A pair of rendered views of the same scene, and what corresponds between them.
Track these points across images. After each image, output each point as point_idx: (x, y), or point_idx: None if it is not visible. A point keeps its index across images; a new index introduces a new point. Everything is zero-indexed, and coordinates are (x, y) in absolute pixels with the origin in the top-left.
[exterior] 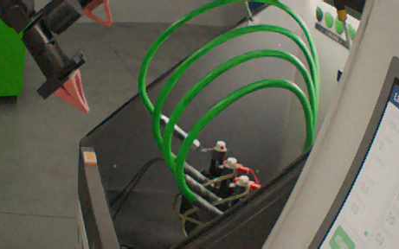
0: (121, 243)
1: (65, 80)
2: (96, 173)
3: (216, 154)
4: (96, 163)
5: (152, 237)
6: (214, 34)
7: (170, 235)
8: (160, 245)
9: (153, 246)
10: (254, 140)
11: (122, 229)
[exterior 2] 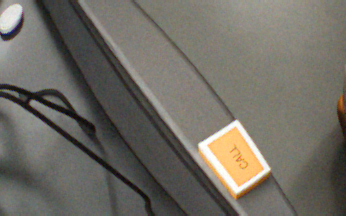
0: (50, 90)
1: None
2: (167, 101)
3: None
4: (206, 166)
5: (18, 169)
6: None
7: (0, 193)
8: None
9: (4, 131)
10: None
11: (76, 165)
